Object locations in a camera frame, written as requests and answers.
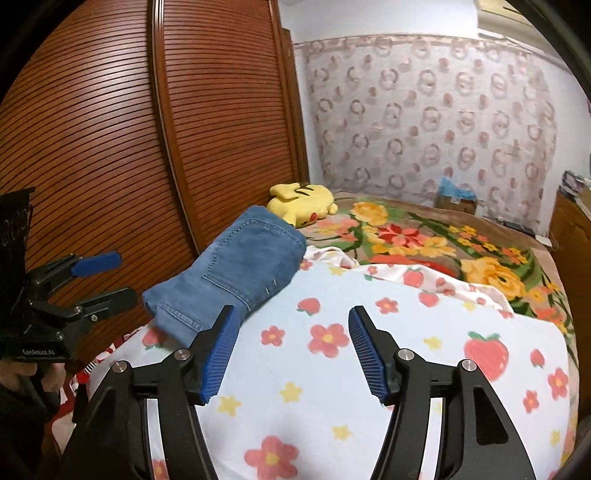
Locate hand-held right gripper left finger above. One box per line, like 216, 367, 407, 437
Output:
58, 305, 242, 480

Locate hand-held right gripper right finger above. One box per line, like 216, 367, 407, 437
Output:
348, 306, 539, 480

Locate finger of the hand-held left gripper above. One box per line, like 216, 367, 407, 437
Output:
69, 287, 138, 322
28, 251, 122, 296

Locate blue denim pants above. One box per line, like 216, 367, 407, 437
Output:
142, 205, 308, 347

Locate person's left forearm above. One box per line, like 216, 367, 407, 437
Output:
0, 388, 70, 480

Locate person's left hand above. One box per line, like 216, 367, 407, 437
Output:
0, 360, 65, 394

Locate white flowered bedsheet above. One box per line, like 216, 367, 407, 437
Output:
88, 247, 578, 480

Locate brown floral blanket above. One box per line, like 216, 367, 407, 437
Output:
295, 190, 578, 333

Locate yellow plush toy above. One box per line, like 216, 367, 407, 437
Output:
268, 183, 338, 229

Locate small cardboard box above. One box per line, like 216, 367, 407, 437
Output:
437, 193, 478, 215

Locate wooden louvred wardrobe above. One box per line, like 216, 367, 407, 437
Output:
0, 0, 310, 370

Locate light blue cloth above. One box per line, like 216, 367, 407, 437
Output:
438, 176, 476, 199

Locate wooden cabinet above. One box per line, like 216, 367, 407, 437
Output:
549, 189, 591, 252

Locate ring patterned curtain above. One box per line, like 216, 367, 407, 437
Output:
295, 34, 559, 232

